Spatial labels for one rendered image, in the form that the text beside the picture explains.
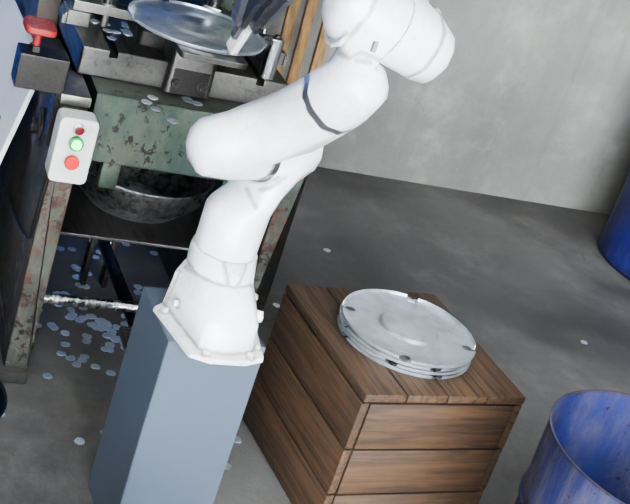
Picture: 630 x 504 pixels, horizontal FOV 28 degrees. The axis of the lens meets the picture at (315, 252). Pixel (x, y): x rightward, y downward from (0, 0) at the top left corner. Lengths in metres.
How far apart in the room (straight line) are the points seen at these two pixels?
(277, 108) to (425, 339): 0.77
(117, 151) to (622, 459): 1.17
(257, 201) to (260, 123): 0.17
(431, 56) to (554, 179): 2.88
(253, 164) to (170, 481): 0.63
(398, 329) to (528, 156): 2.18
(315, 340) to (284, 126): 0.70
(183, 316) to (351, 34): 0.59
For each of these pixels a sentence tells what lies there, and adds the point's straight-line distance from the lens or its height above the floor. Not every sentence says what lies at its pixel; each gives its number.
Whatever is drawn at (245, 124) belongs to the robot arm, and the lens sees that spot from 1.98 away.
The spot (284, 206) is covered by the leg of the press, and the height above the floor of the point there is 0.49.
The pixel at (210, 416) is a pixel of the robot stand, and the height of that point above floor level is 0.30.
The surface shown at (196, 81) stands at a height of 0.69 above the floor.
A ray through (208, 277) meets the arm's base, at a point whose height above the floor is 0.56.
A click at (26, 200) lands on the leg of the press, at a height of 0.33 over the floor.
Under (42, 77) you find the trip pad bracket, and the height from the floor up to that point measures 0.66.
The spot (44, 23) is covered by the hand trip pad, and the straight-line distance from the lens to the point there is 2.47.
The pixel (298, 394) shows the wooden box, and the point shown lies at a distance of 2.59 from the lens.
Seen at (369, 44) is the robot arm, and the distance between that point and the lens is 1.87.
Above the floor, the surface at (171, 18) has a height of 0.79.
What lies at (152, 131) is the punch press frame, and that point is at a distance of 2.57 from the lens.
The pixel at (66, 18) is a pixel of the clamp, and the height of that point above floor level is 0.71.
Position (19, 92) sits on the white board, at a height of 0.50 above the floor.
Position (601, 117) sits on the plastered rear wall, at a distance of 4.73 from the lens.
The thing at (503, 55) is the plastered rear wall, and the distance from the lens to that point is 4.43.
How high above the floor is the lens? 1.51
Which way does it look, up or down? 24 degrees down
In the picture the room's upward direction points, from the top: 19 degrees clockwise
